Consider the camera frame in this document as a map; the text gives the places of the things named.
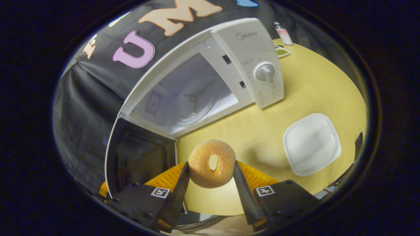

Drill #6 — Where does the brown sugared donut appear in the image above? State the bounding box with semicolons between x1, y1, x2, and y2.
188;140;237;189

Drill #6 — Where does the white square plate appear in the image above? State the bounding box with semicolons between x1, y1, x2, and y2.
283;113;342;177

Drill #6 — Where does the white microwave oven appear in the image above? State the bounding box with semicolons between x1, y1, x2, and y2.
104;18;285;197

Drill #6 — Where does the small pink label bottle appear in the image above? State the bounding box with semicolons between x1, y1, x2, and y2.
274;22;293;46

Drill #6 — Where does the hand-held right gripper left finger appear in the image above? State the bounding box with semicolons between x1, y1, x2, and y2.
104;161;190;233

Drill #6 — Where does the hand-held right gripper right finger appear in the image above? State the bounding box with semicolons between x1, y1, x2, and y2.
234;161;320;231

